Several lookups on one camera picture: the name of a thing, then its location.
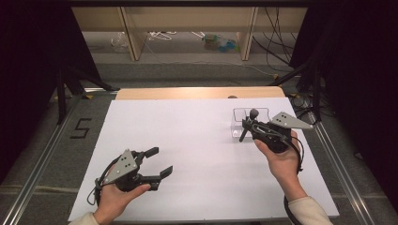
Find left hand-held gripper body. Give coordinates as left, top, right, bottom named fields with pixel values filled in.
left=101, top=148, right=161, bottom=193

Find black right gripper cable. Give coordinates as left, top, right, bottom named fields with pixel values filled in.
left=282, top=136, right=305, bottom=225

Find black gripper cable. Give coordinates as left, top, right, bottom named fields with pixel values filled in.
left=282, top=136, right=305, bottom=225
left=86, top=157, right=121, bottom=207

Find black metal stand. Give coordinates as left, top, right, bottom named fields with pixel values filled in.
left=268, top=60, right=324, bottom=123
left=55, top=65, right=120, bottom=126

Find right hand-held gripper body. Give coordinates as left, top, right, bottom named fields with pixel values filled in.
left=250, top=112, right=314, bottom=154

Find white paper sheet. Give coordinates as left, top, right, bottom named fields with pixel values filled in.
left=68, top=97, right=341, bottom=223

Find person's right hand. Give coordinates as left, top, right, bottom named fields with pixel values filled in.
left=253, top=129, right=307, bottom=190

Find clear acrylic organizer box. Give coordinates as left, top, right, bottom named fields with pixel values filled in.
left=230, top=107, right=271, bottom=139

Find thin white floor cable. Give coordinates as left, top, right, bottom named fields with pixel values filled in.
left=175, top=60, right=280, bottom=78

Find hanging black cables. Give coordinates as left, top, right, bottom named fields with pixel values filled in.
left=252, top=7, right=299, bottom=74

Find white clothes hangers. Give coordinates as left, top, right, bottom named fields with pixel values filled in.
left=147, top=30, right=177, bottom=42

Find aluminium floor rail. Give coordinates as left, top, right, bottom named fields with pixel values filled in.
left=308, top=111, right=378, bottom=225
left=0, top=93, right=83, bottom=225

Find person's left hand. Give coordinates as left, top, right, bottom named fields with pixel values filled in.
left=93, top=183, right=152, bottom=225

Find clear plastic bag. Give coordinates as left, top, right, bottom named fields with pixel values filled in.
left=110, top=31, right=130, bottom=53

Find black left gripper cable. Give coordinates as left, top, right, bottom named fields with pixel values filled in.
left=86, top=157, right=121, bottom=207

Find colourful toy pile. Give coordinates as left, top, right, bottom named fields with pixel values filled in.
left=202, top=32, right=241, bottom=53

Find black floor cable bundle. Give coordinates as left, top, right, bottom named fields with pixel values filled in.
left=288, top=93, right=317, bottom=128

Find black curtain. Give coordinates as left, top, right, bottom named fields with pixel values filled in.
left=289, top=0, right=398, bottom=217
left=0, top=0, right=101, bottom=186

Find light wooden shelf unit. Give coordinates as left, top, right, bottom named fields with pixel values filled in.
left=70, top=7, right=309, bottom=62

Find black makeup brush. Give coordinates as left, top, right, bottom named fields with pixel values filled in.
left=238, top=108, right=260, bottom=143

